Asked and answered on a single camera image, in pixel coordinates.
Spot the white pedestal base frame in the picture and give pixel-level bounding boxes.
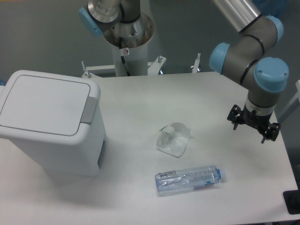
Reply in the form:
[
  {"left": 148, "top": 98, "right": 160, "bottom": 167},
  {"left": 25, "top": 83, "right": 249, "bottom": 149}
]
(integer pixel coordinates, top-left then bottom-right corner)
[{"left": 81, "top": 52, "right": 202, "bottom": 79}]

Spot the white plastic trash can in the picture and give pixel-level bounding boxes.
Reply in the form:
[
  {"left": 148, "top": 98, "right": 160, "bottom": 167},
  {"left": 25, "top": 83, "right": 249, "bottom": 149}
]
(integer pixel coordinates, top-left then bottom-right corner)
[{"left": 0, "top": 69, "right": 108, "bottom": 177}]

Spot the white trash can lid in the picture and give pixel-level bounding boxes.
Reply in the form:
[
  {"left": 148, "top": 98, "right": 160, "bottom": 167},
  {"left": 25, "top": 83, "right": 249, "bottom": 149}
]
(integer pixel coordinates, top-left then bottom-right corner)
[{"left": 0, "top": 72, "right": 101, "bottom": 136}]

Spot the crushed clear plastic bottle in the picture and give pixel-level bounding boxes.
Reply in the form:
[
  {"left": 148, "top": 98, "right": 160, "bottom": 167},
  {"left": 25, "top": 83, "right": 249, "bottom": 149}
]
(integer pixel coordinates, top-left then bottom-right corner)
[{"left": 155, "top": 165, "right": 225, "bottom": 196}]

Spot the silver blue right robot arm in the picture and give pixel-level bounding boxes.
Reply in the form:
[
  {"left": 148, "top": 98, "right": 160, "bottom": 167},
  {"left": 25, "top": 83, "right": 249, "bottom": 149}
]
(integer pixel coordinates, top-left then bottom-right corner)
[{"left": 209, "top": 0, "right": 289, "bottom": 135}]

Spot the crumpled white plastic bag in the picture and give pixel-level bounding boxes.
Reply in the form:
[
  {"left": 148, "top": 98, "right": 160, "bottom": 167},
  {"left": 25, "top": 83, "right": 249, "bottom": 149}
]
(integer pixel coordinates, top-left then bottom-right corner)
[{"left": 156, "top": 122, "right": 191, "bottom": 158}]

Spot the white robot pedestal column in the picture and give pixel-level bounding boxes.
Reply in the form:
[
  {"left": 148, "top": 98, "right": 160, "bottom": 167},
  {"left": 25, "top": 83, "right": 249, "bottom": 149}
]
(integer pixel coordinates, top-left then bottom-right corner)
[{"left": 103, "top": 11, "right": 155, "bottom": 76}]

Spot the black cable on pedestal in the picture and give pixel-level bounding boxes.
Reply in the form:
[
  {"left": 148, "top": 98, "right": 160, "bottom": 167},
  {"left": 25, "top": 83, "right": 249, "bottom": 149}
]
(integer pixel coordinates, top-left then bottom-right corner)
[{"left": 120, "top": 42, "right": 131, "bottom": 76}]

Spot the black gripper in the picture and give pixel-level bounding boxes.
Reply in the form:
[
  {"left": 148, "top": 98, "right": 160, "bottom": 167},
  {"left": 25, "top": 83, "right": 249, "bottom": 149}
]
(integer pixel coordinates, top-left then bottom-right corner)
[{"left": 227, "top": 105, "right": 281, "bottom": 143}]

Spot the white frame at right edge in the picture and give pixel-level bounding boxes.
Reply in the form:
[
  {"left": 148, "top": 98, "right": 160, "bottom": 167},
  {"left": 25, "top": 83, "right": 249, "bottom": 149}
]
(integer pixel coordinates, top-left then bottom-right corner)
[{"left": 277, "top": 80, "right": 300, "bottom": 123}]

